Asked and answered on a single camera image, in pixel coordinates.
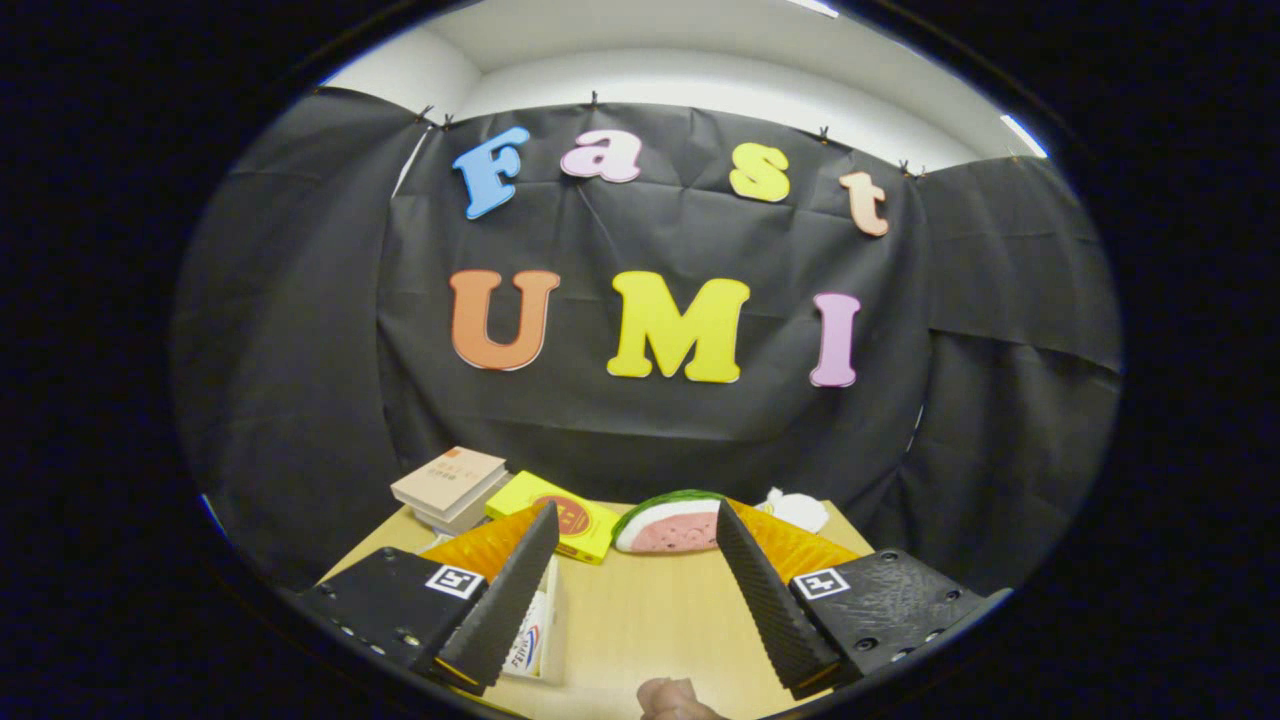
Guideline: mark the grey book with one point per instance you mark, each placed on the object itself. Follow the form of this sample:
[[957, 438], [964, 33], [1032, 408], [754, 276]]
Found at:
[[470, 518]]

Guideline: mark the watermelon slice plush toy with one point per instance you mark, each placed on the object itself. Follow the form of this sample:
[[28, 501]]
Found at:
[[665, 530]]

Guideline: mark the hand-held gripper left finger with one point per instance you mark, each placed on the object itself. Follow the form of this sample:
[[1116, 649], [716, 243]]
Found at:
[[505, 610]]

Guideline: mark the white plush toy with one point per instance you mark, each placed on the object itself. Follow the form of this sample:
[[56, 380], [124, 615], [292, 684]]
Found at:
[[800, 510]]

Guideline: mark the ceiling light panel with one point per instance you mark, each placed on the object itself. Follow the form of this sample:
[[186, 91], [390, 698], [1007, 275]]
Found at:
[[1024, 135], [812, 7]]

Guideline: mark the cream fabric storage box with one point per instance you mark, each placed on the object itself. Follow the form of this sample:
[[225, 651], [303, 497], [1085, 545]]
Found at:
[[553, 620]]

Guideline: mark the white striped sneaker shoe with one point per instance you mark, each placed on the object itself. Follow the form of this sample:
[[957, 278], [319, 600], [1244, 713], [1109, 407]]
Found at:
[[528, 640]]

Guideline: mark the yellow book with red circle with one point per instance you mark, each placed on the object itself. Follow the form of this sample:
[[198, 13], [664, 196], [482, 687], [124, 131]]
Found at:
[[530, 495]]

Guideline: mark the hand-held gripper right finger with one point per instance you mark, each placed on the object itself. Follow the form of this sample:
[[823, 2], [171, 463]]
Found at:
[[765, 605]]

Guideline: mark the beige book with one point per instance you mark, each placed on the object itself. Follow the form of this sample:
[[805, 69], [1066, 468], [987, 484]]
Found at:
[[450, 480]]

